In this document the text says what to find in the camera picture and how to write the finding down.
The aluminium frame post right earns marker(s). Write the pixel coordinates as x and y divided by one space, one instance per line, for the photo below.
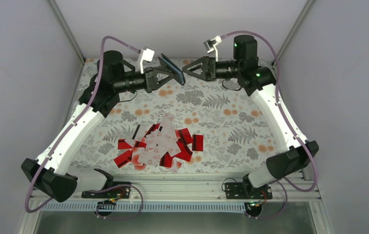
292 14

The red card lower right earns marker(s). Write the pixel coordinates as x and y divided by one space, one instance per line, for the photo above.
185 154

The slotted cable duct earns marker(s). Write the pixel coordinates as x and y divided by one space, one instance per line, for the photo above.
147 206

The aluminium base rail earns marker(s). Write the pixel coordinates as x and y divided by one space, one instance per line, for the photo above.
205 187

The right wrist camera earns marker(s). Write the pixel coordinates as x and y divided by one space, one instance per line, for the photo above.
211 46

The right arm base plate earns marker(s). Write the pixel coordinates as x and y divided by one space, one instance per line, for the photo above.
239 190

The floral patterned table mat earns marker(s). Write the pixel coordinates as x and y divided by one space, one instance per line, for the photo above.
198 127

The black card holder wallet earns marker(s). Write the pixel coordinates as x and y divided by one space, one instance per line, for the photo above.
179 76

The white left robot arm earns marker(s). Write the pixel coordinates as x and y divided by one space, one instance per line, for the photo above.
48 172

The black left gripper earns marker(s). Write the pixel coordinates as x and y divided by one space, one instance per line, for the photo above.
151 83

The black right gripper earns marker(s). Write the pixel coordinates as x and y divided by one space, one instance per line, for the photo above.
207 74

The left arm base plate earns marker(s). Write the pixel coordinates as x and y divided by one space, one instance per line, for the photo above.
115 190

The red card centre right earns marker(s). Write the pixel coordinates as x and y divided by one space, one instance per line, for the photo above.
184 136

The white floral card centre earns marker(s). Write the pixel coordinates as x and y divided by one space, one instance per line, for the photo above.
157 138

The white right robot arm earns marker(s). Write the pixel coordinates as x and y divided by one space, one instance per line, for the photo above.
236 56

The red card far right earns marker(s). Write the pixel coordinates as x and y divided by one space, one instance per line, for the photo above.
198 143

